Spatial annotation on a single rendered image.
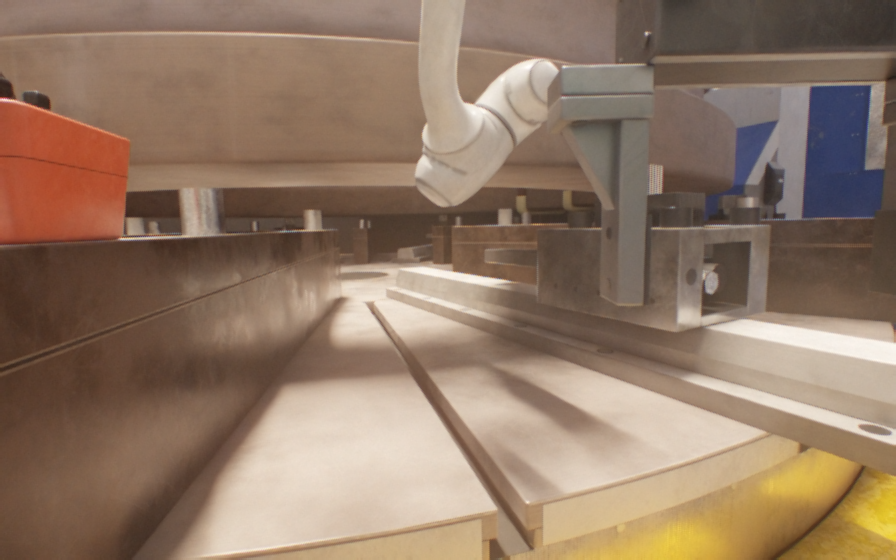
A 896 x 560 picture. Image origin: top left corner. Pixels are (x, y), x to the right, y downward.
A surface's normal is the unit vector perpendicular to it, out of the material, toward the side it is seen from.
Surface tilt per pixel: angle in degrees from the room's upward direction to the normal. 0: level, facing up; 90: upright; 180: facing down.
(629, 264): 90
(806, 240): 90
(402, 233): 90
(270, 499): 0
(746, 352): 71
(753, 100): 90
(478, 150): 111
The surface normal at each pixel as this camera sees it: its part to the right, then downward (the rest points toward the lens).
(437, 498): -0.03, -0.99
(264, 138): 0.16, 0.11
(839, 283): -0.62, 0.11
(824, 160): -0.89, 0.07
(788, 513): 0.49, 0.09
